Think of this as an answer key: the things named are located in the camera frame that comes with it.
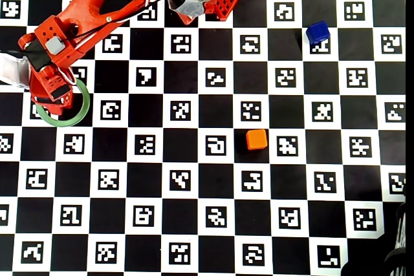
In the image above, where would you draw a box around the orange cube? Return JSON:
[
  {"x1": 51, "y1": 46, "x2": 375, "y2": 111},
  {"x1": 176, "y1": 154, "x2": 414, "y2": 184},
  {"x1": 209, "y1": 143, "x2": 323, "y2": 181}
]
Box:
[{"x1": 245, "y1": 129, "x2": 268, "y2": 151}]

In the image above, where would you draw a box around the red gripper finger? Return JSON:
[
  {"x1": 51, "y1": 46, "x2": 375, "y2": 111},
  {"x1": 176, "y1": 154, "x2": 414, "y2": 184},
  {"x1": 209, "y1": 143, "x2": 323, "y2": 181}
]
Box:
[
  {"x1": 31, "y1": 96, "x2": 61, "y2": 117},
  {"x1": 60, "y1": 90, "x2": 74, "y2": 111}
]

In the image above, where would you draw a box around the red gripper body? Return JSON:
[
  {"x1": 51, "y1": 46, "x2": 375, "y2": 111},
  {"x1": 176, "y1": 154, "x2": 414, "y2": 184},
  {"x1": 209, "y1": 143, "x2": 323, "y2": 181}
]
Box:
[{"x1": 27, "y1": 52, "x2": 76, "y2": 104}]

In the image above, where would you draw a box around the black white marker mat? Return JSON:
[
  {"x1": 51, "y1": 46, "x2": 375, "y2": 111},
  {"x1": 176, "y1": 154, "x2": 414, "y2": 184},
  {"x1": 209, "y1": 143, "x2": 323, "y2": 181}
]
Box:
[{"x1": 0, "y1": 0, "x2": 407, "y2": 276}]

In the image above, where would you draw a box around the black stand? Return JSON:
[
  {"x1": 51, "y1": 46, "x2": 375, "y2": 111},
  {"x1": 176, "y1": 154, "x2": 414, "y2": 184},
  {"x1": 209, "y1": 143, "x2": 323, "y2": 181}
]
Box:
[{"x1": 383, "y1": 201, "x2": 407, "y2": 276}]

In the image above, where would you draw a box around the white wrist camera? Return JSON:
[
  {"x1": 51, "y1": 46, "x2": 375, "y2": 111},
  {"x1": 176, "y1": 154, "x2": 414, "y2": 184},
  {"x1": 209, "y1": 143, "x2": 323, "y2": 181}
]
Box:
[{"x1": 0, "y1": 52, "x2": 32, "y2": 89}]

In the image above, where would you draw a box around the blue cube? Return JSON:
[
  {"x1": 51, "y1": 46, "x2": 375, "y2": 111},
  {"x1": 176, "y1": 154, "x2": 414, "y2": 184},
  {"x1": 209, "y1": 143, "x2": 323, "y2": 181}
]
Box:
[{"x1": 305, "y1": 20, "x2": 331, "y2": 45}]

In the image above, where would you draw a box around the green ring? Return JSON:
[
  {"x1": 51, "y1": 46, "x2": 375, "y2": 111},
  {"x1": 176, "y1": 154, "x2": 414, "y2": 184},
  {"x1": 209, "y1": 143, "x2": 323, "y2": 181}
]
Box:
[{"x1": 34, "y1": 79, "x2": 91, "y2": 127}]

